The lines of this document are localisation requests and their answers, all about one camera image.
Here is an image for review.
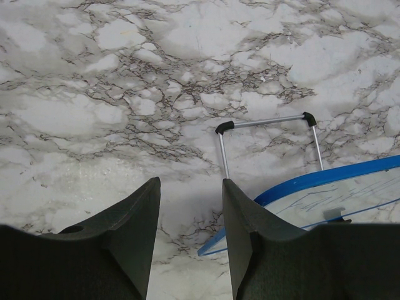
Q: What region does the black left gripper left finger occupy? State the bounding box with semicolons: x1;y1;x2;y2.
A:
1;177;161;299

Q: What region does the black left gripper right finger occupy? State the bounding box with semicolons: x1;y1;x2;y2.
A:
222;179;399;299

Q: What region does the blue framed small whiteboard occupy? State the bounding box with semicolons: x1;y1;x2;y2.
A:
197;111;400;258

